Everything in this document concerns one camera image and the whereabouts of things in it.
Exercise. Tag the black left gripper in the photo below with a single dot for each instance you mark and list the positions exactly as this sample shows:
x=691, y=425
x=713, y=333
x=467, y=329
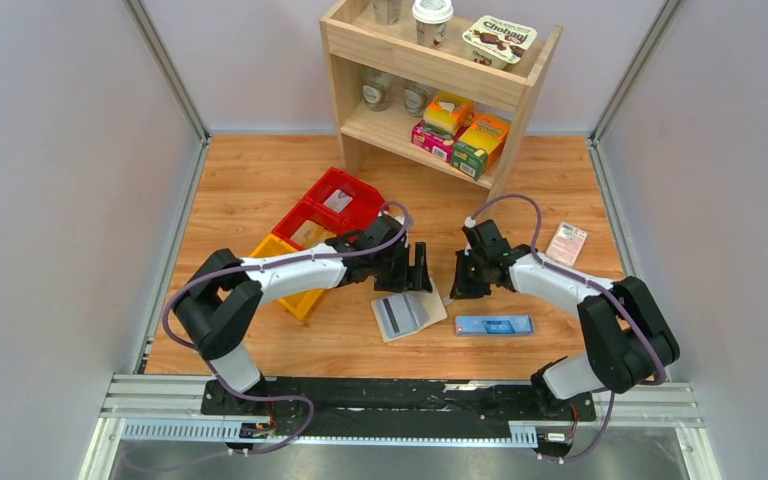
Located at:
x=408, y=263

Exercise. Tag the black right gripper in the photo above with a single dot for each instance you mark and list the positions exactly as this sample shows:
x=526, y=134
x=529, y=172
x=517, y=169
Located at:
x=465, y=270

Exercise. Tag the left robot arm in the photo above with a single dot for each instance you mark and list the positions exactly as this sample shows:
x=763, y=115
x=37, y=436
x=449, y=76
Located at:
x=217, y=306

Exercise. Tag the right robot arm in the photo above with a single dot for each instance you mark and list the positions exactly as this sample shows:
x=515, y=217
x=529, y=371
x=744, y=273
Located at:
x=626, y=336

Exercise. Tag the blue gum pack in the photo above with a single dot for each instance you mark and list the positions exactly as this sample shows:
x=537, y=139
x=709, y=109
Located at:
x=494, y=325

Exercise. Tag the pink snack packet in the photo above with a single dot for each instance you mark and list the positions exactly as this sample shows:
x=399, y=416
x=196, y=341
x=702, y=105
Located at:
x=566, y=244

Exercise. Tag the red plastic bin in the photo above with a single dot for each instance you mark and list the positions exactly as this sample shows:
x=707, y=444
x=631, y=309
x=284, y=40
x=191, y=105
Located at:
x=308, y=210
x=352, y=200

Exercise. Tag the gold sachets in bin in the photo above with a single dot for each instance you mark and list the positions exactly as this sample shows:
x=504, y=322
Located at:
x=310, y=234

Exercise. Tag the green yellow juice carton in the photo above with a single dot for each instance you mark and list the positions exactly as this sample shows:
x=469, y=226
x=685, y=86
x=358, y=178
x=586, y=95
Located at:
x=480, y=145

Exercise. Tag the pink orange juice carton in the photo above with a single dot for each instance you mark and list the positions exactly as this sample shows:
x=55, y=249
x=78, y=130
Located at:
x=443, y=122

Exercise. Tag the right glass water bottle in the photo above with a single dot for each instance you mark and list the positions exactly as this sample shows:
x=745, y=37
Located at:
x=416, y=97

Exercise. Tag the Chobani yogurt cup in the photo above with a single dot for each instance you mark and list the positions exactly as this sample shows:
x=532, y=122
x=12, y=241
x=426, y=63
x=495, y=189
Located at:
x=497, y=43

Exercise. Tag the paper coffee cup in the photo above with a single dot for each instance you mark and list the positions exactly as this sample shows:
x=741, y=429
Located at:
x=431, y=19

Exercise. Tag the metal can on shelf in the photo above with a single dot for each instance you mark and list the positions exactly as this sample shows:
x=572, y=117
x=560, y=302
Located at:
x=387, y=12

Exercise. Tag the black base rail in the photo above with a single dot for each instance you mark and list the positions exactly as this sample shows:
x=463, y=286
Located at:
x=399, y=408

